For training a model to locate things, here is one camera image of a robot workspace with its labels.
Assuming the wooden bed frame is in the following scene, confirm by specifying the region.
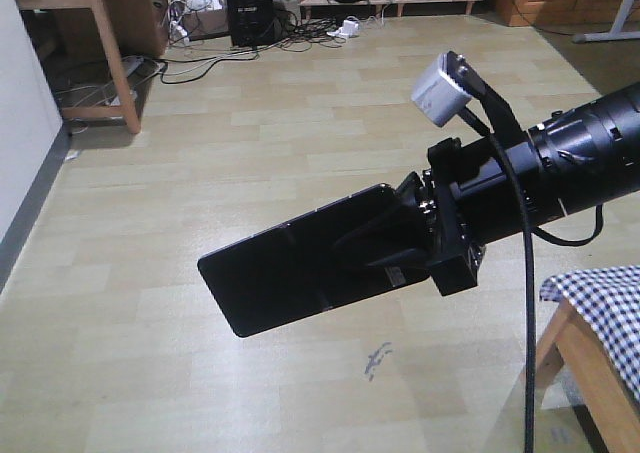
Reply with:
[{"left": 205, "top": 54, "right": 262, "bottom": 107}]
[{"left": 535, "top": 299, "right": 639, "bottom": 452}]

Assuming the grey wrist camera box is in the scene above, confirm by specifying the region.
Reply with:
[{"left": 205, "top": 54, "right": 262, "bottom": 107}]
[{"left": 411, "top": 51, "right": 472, "bottom": 127}]

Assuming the black computer tower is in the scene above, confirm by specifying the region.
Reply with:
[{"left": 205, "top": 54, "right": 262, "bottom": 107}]
[{"left": 227, "top": 0, "right": 276, "bottom": 47}]

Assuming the white power strip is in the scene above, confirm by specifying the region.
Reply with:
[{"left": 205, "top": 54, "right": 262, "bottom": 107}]
[{"left": 327, "top": 17, "right": 360, "bottom": 39}]

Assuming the black braided cable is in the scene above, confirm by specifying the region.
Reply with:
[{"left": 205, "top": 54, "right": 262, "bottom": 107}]
[{"left": 489, "top": 132, "right": 606, "bottom": 453}]

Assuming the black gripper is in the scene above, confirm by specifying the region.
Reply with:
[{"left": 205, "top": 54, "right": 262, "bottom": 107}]
[{"left": 333, "top": 135, "right": 555, "bottom": 296}]

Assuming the grey metal table leg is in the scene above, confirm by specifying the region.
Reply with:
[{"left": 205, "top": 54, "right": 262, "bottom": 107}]
[{"left": 572, "top": 0, "right": 640, "bottom": 44}]

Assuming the black white checkered bedsheet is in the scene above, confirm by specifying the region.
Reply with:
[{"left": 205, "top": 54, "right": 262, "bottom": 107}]
[{"left": 539, "top": 265, "right": 639, "bottom": 398}]

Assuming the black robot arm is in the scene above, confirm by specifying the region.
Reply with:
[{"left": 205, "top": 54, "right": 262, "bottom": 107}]
[{"left": 334, "top": 85, "right": 639, "bottom": 295}]

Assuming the wooden desk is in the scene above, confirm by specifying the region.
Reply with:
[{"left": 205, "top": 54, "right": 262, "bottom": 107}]
[{"left": 15, "top": 0, "right": 168, "bottom": 134}]

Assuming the black smartphone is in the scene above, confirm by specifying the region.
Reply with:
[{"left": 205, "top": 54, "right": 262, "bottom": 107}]
[{"left": 197, "top": 184, "right": 428, "bottom": 338}]

